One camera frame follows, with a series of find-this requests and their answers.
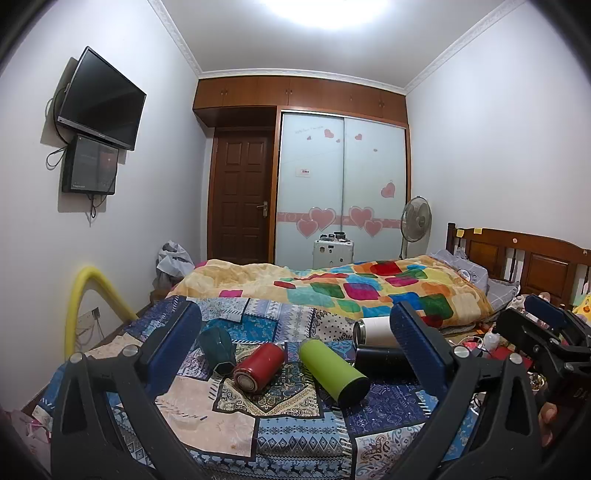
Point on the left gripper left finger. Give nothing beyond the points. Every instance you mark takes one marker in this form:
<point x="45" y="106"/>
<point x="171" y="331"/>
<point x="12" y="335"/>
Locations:
<point x="86" y="441"/>

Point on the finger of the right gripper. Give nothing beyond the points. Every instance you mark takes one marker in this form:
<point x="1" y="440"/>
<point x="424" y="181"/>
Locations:
<point x="562" y="322"/>
<point x="521" y="329"/>

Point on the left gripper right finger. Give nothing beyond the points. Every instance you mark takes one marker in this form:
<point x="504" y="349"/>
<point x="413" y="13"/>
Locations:
<point x="505" y="442"/>

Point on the green bottle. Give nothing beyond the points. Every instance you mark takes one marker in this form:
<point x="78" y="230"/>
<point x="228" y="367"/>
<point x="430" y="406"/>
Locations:
<point x="346" y="385"/>

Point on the dark teal cup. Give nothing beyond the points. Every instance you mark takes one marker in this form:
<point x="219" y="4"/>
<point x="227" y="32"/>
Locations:
<point x="218" y="349"/>

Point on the person's right hand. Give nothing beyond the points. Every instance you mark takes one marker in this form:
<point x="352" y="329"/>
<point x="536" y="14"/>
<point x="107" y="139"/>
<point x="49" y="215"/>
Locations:
<point x="547" y="418"/>

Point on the grey pillow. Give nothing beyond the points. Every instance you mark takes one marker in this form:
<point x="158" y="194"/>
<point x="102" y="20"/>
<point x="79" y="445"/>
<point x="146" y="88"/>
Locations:
<point x="499" y="293"/>

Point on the wooden headboard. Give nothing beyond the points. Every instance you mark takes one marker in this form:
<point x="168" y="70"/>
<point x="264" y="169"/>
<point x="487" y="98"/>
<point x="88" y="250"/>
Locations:
<point x="537" y="263"/>

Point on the colourful squares quilt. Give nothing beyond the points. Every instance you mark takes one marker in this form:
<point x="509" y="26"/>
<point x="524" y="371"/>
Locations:
<point x="440" y="295"/>

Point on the yellow foam tube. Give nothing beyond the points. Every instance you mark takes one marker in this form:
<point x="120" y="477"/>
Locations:
<point x="89" y="284"/>

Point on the black bottle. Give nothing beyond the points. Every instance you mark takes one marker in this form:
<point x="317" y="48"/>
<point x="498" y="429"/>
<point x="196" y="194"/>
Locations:
<point x="385" y="365"/>

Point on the grey clothes pile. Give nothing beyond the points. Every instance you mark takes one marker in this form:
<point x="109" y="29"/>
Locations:
<point x="172" y="264"/>

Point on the white bottle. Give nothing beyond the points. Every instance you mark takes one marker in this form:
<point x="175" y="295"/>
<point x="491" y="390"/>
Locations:
<point x="374" y="332"/>

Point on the standing electric fan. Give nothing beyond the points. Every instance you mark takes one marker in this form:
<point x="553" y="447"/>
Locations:
<point x="416" y="221"/>

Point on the red bottle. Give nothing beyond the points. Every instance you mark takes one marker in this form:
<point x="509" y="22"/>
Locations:
<point x="256" y="370"/>

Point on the patchwork blue bedspread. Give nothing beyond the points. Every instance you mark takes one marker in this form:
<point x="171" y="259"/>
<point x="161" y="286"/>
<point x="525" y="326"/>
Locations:
<point x="293" y="429"/>

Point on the white appliance box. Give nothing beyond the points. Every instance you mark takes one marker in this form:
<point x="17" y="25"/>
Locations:
<point x="331" y="250"/>

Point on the brown wooden door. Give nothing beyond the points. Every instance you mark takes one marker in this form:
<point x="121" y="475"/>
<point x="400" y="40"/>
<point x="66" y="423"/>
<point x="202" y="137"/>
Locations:
<point x="238" y="212"/>

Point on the sliding door wardrobe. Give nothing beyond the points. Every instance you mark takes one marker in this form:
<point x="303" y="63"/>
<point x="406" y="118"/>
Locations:
<point x="341" y="159"/>

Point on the small wall monitor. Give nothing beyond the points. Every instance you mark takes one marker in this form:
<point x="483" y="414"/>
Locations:
<point x="90" y="167"/>

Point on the wall mounted television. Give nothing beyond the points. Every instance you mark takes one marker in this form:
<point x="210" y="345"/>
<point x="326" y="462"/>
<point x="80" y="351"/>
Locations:
<point x="100" y="101"/>

